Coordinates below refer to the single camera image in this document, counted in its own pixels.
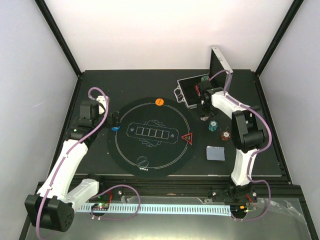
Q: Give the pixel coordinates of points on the teal poker chip stack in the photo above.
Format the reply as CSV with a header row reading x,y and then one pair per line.
x,y
213,125

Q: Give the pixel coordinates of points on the red triangular dealer marker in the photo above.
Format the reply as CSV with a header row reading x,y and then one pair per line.
x,y
188,138

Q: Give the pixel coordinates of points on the round black poker mat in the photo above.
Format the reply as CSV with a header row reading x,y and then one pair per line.
x,y
148,143

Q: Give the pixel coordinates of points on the red dice in case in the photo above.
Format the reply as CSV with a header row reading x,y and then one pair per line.
x,y
197,90

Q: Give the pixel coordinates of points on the brown poker chip stack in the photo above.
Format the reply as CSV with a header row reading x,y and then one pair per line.
x,y
226,135

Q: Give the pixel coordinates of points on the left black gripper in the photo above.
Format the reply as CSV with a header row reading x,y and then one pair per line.
x,y
116,119

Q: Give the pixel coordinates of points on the aluminium poker chip case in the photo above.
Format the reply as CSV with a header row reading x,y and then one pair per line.
x,y
219,73

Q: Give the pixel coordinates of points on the light blue cable duct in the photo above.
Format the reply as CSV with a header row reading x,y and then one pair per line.
x,y
161,209

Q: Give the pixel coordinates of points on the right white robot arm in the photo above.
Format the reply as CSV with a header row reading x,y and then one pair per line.
x,y
250,134

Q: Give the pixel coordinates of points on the white purple chip stack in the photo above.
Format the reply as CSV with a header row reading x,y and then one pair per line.
x,y
204,118

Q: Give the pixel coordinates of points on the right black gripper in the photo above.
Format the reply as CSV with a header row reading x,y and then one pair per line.
x,y
203,113

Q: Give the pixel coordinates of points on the teal chips case back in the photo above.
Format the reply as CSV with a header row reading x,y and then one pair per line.
x,y
205,78

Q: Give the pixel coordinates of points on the blue small blind button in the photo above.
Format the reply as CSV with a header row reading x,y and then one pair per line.
x,y
115,129

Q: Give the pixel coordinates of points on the orange big blind button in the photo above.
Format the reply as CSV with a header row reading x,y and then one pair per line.
x,y
159,102

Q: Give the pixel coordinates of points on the small circuit board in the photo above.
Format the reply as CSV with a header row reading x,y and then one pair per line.
x,y
100,207

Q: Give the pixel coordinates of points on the blue playing card deck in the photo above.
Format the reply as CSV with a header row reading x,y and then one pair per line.
x,y
215,153

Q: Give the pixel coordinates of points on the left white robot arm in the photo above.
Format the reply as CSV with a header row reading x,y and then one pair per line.
x,y
54,205

